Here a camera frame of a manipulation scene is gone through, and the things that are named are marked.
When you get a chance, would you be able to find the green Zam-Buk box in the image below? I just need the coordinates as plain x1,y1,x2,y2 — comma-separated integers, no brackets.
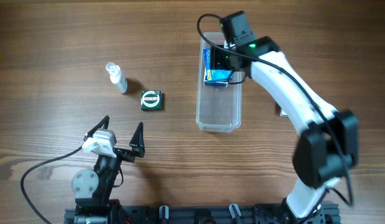
141,90,162,111

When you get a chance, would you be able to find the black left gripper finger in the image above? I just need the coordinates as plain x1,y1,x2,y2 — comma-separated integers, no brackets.
84,115,109,139
129,122,145,156

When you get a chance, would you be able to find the black right camera cable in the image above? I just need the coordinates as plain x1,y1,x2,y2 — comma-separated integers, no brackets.
197,13,355,208

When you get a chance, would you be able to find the white green medicine box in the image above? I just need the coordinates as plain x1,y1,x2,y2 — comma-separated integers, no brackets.
279,108,287,117

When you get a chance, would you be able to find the blue VapoDrops box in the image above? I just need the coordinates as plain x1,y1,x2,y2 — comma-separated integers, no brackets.
203,49,231,85

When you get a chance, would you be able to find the clear plastic container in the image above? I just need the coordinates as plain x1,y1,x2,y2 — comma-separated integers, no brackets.
196,40,242,133

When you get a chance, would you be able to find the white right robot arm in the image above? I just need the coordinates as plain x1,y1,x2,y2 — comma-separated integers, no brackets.
210,11,358,223

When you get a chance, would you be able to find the white blue Hansaplast box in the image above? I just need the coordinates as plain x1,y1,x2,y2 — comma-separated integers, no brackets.
203,71,228,87

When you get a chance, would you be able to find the black left camera cable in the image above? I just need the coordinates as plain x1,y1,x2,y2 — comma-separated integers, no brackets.
20,146,84,224

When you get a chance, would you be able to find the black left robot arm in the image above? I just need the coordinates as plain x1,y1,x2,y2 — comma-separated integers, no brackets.
72,116,145,223

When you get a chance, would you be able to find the black camera cable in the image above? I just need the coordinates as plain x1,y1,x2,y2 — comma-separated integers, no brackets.
20,146,84,224
197,13,355,208

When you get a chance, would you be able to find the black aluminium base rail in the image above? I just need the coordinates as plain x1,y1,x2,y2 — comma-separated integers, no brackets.
64,200,341,224

